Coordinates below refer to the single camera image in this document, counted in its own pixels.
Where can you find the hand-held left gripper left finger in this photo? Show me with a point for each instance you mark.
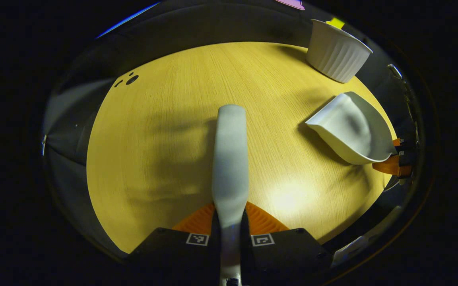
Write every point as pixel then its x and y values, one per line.
pixel 173 254

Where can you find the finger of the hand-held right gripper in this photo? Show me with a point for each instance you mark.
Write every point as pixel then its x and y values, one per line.
pixel 406 143
pixel 392 166

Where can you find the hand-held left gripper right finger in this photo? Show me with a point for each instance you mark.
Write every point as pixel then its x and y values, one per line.
pixel 284 254

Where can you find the small white broom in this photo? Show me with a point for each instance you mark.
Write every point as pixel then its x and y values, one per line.
pixel 231 159

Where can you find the white dustpan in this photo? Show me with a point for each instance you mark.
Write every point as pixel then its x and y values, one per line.
pixel 352 131

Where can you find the white ribbed garbage bin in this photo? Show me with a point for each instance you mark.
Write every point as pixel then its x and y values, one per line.
pixel 334 55

